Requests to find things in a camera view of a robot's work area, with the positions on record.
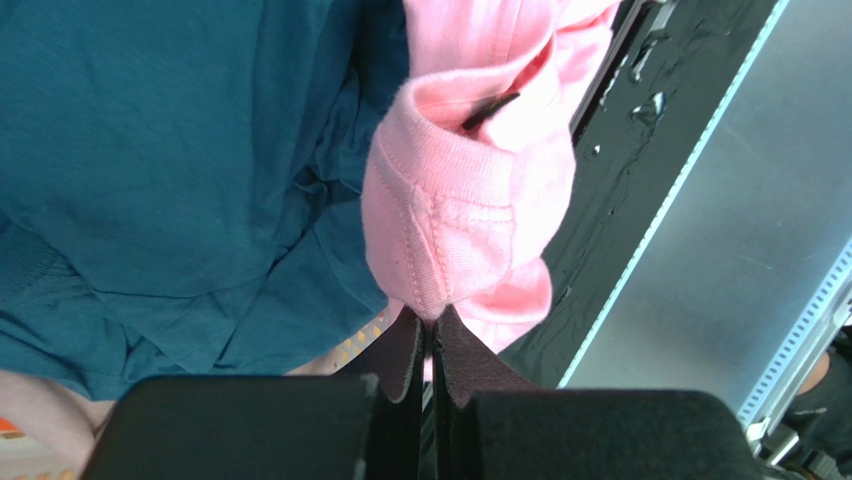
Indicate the white slotted cable duct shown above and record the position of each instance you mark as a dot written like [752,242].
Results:
[820,320]

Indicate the orange garment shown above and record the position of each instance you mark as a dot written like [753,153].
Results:
[9,431]

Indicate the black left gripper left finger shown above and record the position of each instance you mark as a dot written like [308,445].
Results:
[362,422]

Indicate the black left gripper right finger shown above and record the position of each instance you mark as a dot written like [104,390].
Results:
[492,423]

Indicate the teal blue t-shirt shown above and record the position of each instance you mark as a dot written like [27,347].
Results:
[181,182]

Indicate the pink t-shirt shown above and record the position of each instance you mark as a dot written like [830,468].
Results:
[470,173]

